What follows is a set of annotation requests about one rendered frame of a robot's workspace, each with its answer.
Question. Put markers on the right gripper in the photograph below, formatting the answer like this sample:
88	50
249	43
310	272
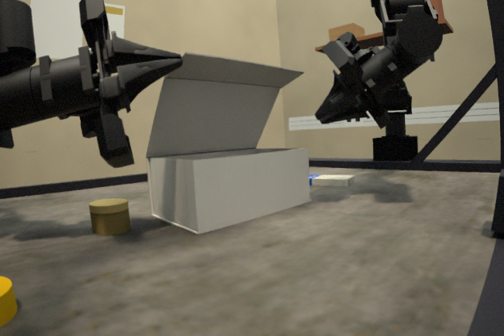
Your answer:
381	72

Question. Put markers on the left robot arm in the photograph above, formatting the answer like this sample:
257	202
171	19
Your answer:
18	51

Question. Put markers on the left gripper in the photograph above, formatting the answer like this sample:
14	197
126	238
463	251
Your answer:
67	85

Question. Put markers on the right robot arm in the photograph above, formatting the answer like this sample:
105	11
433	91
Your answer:
418	37

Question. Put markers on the white cardboard box with lid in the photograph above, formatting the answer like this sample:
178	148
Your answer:
203	168

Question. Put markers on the olive-yellow round box with lid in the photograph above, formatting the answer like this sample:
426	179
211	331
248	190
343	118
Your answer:
109	216

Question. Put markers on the yellow cylinder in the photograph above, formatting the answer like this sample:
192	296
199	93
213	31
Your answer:
8	305

